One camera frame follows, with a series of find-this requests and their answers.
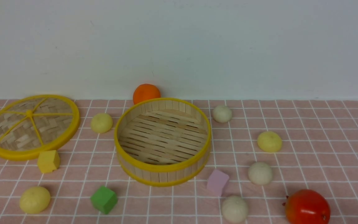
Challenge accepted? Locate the yellow bamboo steamer lid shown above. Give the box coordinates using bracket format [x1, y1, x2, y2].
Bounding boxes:
[0, 95, 80, 161]

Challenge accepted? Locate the red pomegranate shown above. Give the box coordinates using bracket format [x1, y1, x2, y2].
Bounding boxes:
[282, 189, 331, 224]

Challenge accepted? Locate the yellow foam cube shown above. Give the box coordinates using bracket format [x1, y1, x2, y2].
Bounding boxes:
[37, 150, 61, 174]

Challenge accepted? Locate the pink foam cube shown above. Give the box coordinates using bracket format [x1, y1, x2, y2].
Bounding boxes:
[206, 169, 230, 197]

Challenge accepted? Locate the yellow bamboo steamer tray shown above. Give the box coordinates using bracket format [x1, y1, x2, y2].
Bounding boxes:
[114, 98, 212, 187]

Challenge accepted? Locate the yellow bun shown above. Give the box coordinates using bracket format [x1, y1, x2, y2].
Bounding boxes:
[257, 131, 282, 153]
[19, 186, 51, 214]
[90, 113, 113, 133]

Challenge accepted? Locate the white bun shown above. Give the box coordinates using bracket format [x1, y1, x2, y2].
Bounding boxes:
[248, 162, 274, 186]
[221, 195, 249, 224]
[212, 105, 233, 123]

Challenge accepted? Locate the pink checkered tablecloth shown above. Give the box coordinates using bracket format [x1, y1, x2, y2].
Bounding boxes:
[0, 99, 358, 224]

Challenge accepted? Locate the orange fruit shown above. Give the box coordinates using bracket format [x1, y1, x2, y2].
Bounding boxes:
[132, 84, 161, 105]

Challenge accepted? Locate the green foam cube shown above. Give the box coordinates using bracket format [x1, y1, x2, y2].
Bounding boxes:
[90, 186, 118, 215]

